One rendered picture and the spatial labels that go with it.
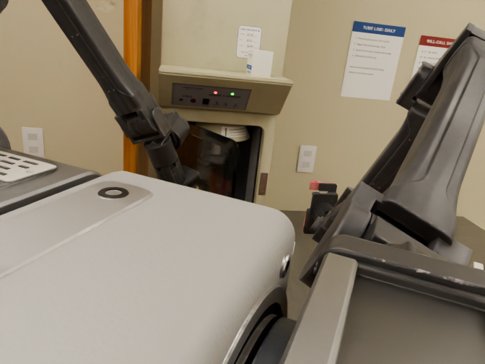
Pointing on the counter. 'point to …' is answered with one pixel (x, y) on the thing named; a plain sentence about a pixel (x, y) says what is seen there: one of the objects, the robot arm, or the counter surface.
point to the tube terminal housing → (225, 54)
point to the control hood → (172, 73)
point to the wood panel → (136, 40)
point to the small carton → (259, 63)
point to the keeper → (263, 183)
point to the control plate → (187, 92)
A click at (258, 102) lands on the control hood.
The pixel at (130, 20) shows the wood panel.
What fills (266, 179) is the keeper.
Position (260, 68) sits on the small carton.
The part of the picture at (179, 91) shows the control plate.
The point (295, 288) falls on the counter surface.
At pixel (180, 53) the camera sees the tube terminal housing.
